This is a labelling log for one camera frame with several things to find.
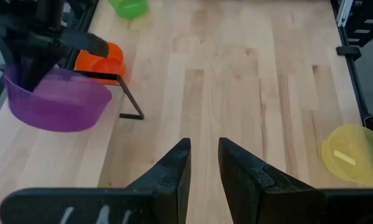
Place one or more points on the small green translucent bowl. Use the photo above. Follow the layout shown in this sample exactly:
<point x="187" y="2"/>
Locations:
<point x="130" y="9"/>

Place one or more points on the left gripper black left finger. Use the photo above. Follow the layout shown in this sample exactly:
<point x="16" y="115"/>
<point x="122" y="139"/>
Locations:
<point x="161" y="199"/>

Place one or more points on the small orange translucent bowl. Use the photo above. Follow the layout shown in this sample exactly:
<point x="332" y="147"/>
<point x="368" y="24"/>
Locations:
<point x="110" y="67"/>

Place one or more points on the small yellow translucent bowl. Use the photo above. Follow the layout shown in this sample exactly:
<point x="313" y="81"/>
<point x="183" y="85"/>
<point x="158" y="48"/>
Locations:
<point x="354" y="146"/>

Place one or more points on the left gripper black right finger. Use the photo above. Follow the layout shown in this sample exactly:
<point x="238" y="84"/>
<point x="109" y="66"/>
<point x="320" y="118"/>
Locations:
<point x="267" y="199"/>

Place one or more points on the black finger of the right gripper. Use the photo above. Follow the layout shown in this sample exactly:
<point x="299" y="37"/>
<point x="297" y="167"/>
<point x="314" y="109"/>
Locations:
<point x="87" y="43"/>
<point x="34" y="68"/>

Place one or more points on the wooden shelf with black legs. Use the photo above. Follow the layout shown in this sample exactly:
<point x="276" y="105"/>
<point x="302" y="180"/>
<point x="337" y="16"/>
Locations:
<point x="49" y="161"/>

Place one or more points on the small purple translucent bowl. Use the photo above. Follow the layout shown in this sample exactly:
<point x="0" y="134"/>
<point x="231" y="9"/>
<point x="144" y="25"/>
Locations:
<point x="59" y="109"/>

